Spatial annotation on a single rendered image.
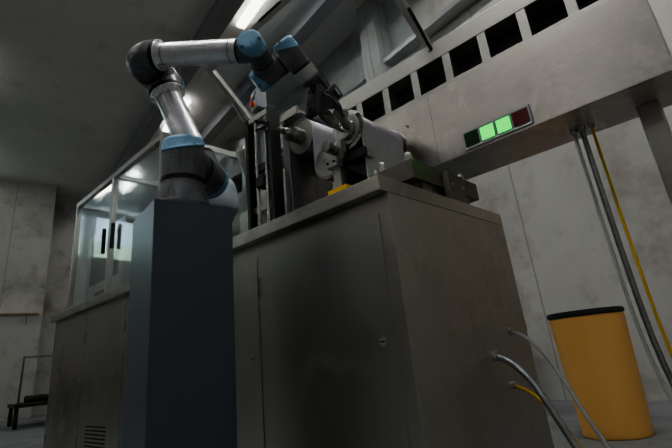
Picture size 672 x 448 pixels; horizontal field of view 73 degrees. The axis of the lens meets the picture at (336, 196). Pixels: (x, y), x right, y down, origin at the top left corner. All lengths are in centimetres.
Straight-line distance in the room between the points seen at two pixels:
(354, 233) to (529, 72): 87
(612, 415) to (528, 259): 202
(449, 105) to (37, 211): 1145
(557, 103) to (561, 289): 288
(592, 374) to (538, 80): 159
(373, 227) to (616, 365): 186
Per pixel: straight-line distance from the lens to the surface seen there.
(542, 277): 442
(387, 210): 109
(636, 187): 416
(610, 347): 273
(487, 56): 181
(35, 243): 1235
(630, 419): 278
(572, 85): 163
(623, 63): 161
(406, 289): 106
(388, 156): 165
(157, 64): 156
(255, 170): 179
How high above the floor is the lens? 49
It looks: 20 degrees up
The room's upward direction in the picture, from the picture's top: 6 degrees counter-clockwise
